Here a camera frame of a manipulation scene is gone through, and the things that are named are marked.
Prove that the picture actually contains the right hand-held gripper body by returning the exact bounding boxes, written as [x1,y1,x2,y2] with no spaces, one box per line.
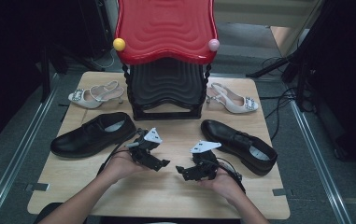
[190,140,227,182]

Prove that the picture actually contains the person's left hand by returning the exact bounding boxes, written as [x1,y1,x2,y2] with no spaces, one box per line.
[103,148,150,185]

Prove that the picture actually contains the black curtain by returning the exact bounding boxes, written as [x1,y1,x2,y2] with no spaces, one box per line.
[303,0,356,175]
[0,0,48,152]

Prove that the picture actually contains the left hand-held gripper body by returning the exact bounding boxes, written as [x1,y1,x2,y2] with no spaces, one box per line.
[124,126,164,166]

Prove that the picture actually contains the white heeled sandal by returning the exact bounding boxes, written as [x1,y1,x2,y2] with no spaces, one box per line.
[67,79,126,110]
[206,82,260,115]

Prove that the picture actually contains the black floor cables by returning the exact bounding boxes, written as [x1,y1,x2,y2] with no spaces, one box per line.
[259,55,298,141]

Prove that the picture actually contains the metal floor rail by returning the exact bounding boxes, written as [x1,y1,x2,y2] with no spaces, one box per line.
[0,73,62,224]
[289,99,354,224]

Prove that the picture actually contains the black leather shoe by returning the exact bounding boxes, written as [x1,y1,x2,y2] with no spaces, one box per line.
[50,111,137,159]
[200,119,278,176]

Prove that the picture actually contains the yellow ball knob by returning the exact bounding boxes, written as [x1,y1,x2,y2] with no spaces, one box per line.
[112,37,127,52]

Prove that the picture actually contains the right hand-held gripper cable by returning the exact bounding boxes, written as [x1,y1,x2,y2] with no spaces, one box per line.
[216,157,247,194]

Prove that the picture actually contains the pink ball knob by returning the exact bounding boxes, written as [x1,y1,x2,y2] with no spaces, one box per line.
[207,38,221,52]

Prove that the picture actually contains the black stool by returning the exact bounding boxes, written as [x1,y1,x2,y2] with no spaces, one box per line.
[33,202,64,224]

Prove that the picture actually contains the hand-held gripper cable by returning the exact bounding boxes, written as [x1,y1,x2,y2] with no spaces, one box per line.
[96,128,146,175]
[216,157,247,194]

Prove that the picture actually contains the red and black shoe rack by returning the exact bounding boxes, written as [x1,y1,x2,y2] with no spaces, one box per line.
[113,0,221,121]

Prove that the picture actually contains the left hand-held gripper cable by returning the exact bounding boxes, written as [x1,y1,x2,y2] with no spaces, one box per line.
[96,128,146,175]

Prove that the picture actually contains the black equipment case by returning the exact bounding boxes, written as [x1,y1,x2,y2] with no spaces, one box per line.
[77,0,115,60]

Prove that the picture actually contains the person's right hand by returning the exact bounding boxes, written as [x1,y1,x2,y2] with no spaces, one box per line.
[201,167,246,207]

